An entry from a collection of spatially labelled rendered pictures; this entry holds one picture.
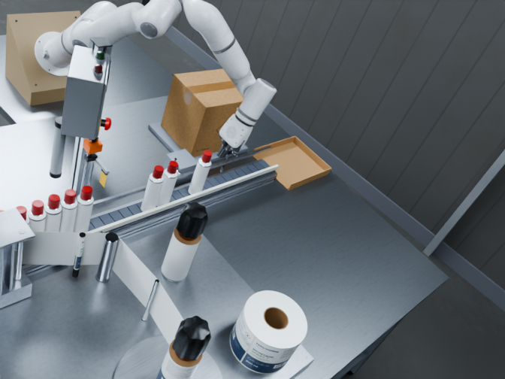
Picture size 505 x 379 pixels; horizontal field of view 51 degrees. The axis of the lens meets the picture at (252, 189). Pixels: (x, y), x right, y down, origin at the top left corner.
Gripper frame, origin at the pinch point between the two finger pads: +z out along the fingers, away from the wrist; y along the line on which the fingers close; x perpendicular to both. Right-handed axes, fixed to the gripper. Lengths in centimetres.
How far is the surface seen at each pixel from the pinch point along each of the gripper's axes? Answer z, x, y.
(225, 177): 13.5, 16.2, -2.1
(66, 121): -3, -71, -4
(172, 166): 6.9, -24.7, 1.1
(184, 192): 21.2, -4.8, -1.8
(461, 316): 43, 193, 98
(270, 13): -35, 183, -144
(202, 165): 5.7, -9.1, 1.3
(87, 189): 18, -55, 0
